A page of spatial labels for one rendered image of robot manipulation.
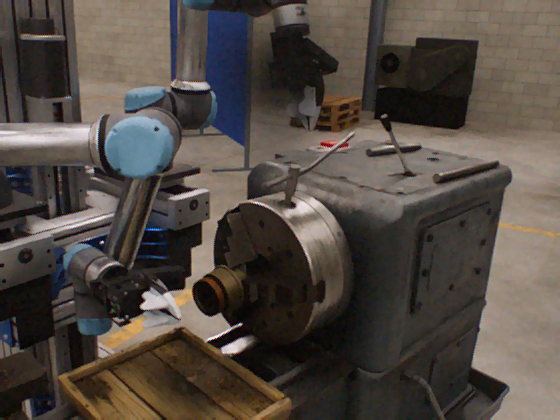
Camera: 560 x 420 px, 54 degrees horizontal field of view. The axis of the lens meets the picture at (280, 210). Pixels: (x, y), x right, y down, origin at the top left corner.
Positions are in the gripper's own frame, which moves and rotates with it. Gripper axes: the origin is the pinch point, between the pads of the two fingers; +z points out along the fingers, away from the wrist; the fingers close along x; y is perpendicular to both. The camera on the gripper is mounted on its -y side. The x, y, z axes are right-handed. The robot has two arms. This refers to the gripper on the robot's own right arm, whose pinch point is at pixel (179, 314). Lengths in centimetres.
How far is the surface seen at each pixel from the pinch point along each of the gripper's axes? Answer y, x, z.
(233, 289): -12.1, 1.3, 0.7
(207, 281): -8.3, 3.0, -2.5
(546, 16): -985, 77, -313
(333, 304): -28.9, -3.4, 12.1
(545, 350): -232, -111, -2
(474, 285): -85, -16, 16
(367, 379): -37.5, -23.4, 16.3
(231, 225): -19.0, 10.3, -8.1
